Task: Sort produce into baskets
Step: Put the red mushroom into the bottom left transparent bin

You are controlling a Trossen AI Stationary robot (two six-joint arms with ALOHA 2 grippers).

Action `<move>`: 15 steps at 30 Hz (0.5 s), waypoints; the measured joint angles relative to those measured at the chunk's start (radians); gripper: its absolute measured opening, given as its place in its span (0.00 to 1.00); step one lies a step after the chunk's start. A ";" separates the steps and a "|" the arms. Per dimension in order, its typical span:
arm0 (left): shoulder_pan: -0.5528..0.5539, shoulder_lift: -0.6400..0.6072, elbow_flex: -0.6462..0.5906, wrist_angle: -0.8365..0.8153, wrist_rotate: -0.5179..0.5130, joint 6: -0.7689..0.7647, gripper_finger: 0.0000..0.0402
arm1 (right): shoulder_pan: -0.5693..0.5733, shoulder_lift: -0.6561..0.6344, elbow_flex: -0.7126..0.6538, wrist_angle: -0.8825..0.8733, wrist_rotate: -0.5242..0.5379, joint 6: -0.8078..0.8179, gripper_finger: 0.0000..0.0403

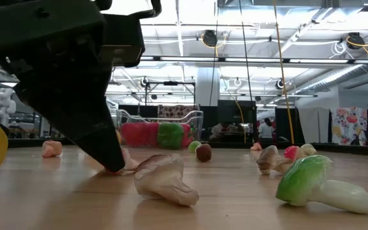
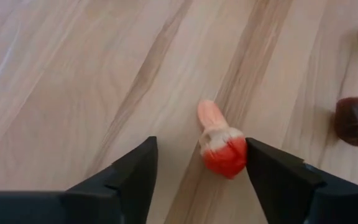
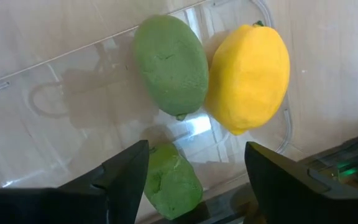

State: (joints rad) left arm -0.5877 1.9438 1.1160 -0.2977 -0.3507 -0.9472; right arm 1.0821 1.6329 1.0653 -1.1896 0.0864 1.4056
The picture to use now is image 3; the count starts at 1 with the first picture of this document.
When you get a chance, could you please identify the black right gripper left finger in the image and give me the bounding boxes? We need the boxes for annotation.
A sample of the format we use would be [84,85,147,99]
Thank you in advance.
[0,139,150,224]

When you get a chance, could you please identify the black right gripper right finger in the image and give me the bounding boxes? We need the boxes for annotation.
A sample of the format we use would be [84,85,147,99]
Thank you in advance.
[244,142,358,224]

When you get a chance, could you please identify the green toy lime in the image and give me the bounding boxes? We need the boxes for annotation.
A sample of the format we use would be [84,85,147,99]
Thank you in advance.
[132,14,210,121]
[144,142,204,221]

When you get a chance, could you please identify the yellow toy lemon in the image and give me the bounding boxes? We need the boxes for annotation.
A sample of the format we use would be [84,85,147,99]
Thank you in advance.
[204,20,291,136]

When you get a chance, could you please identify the clear plastic bin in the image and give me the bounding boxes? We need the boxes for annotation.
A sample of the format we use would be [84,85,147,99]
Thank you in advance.
[0,0,293,223]

